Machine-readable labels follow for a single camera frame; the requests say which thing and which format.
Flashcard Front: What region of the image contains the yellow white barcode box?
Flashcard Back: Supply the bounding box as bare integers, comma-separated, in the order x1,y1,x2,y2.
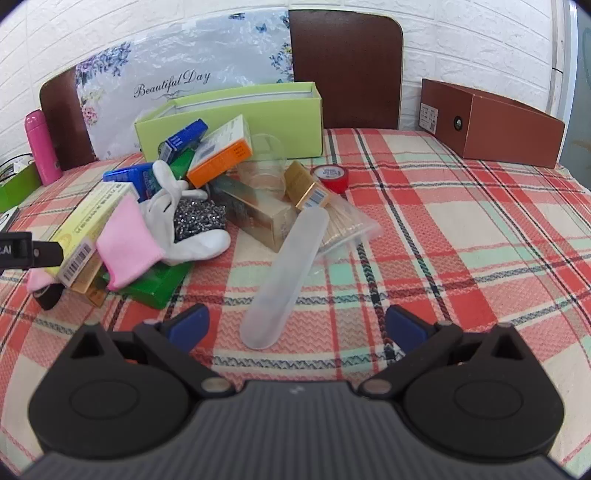
48,181,140,285

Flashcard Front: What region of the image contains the brown wooden board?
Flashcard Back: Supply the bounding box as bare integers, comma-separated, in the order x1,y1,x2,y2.
39,9,406,172

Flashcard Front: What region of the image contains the long gold box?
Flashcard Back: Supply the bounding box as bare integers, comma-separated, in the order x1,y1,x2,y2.
209,174,297,253

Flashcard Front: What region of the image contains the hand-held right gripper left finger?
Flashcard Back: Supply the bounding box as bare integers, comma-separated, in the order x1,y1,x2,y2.
69,304,237,401

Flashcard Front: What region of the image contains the clear plastic cup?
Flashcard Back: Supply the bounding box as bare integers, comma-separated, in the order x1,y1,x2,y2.
237,133,289,200

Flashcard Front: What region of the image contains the white wall pipe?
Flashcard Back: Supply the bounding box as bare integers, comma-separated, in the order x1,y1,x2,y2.
547,0,574,117

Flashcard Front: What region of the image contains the blue toothpaste box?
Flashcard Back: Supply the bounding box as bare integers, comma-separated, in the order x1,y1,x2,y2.
102,163,163,202

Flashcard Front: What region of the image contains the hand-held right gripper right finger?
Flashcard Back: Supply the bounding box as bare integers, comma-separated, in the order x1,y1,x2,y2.
358,305,533,400

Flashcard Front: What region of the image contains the small gold barcode box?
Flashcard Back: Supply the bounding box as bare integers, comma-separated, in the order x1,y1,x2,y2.
283,161,333,213

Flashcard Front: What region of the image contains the brown gold box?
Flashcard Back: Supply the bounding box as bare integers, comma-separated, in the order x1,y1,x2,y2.
68,253,110,308

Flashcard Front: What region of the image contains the teal green box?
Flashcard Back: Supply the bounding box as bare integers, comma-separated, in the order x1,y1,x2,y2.
166,148,195,182

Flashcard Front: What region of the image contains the frosted toothbrush case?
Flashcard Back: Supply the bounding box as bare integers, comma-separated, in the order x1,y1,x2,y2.
239,208,330,350

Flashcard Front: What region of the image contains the pink thermos bottle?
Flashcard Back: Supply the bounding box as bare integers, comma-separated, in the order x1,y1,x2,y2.
25,109,64,186

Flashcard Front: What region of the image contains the lime green storage box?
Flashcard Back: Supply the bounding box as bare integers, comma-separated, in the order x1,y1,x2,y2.
134,82,324,163

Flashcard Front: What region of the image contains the bag of toothpicks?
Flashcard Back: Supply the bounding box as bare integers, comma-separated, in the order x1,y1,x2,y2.
318,198,382,256

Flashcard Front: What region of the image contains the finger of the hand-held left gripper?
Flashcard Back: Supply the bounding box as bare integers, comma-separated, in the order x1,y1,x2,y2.
31,241,64,269

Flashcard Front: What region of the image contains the small blue box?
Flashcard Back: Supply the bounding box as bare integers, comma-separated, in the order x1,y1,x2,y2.
158,119,209,163

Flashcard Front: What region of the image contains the steel wool scourer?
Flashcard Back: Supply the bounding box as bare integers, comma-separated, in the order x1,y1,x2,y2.
172,198,228,241

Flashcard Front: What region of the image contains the white orange box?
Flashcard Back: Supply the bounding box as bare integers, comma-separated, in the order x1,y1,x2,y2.
187,114,254,189

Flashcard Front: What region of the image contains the bright green box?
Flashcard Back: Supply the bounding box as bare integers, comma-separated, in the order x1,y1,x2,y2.
106,262,195,310

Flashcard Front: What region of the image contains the brown tape roll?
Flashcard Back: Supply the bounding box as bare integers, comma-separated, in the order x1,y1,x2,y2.
36,284,64,311

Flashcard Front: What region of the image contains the floral printed plastic package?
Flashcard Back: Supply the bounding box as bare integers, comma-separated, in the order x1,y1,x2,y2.
75,11,297,161

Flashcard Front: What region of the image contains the green side container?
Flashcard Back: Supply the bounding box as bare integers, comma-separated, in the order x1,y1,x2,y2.
0,161,42,214

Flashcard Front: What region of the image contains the plaid tablecloth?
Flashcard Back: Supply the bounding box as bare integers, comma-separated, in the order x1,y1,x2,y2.
0,126,591,477

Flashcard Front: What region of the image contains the brown cardboard box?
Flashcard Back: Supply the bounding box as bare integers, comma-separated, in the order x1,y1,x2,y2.
420,78,567,169

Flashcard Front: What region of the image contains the red round jar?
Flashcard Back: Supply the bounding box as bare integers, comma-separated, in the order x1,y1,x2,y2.
310,163,350,195

